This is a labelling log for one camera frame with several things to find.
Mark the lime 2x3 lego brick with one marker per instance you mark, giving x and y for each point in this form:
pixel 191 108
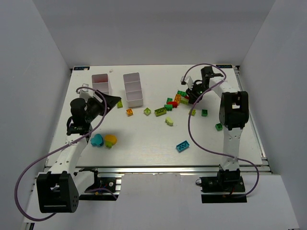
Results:
pixel 160 111

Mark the blue heart lego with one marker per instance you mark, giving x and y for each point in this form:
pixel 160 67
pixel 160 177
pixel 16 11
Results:
pixel 97 140

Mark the orange 2x3 lego brick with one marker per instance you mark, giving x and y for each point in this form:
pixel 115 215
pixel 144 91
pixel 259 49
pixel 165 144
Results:
pixel 177 98

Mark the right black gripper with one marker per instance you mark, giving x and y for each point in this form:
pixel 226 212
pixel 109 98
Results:
pixel 192 93

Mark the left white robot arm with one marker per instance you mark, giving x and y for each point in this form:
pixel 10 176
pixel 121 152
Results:
pixel 60 188

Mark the right white divided container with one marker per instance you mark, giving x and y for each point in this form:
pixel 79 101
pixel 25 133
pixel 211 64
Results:
pixel 133 89

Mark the green lego brick top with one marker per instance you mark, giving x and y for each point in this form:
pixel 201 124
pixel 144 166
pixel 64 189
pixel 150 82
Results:
pixel 182 93

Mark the green lego lower right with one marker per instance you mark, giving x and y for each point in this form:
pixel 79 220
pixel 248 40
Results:
pixel 219 127

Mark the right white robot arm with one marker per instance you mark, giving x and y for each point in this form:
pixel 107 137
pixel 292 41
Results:
pixel 233 112

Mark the blue 2x3 lego brick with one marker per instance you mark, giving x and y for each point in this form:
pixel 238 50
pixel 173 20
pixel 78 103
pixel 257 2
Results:
pixel 182 146

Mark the lime lego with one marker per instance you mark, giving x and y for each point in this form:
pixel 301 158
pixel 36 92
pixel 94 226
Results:
pixel 184 101
pixel 119 104

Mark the lime lego brick right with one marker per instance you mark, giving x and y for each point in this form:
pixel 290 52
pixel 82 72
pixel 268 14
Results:
pixel 192 112

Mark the left white divided container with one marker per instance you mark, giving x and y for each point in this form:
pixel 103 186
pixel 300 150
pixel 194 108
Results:
pixel 102 83

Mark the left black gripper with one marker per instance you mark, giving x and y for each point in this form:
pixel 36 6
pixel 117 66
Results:
pixel 101 103

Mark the pale green lego piece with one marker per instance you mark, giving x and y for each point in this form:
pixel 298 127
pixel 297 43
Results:
pixel 169 121

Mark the white divided container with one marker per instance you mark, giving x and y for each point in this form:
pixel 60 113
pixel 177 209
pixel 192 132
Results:
pixel 133 89
pixel 102 83

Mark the orange small lego brick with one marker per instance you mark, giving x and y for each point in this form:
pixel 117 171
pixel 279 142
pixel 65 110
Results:
pixel 129 112

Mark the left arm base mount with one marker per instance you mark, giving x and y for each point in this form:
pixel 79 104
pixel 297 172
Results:
pixel 106 187

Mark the red rounded lego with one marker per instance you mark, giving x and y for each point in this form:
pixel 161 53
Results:
pixel 173 103

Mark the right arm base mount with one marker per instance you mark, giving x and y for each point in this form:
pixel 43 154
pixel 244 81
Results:
pixel 226 187

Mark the green lego brick middle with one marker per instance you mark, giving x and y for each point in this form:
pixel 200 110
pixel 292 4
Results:
pixel 204 112

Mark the dark green lego brick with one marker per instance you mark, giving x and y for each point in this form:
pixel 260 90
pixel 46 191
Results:
pixel 168 107

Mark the yellow heart lego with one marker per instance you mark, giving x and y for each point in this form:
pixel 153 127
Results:
pixel 110 141

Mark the small green lego pile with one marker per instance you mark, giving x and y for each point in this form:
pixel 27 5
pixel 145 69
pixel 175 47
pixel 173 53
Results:
pixel 169 100

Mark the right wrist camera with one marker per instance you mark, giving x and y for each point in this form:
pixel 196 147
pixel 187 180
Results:
pixel 188 81

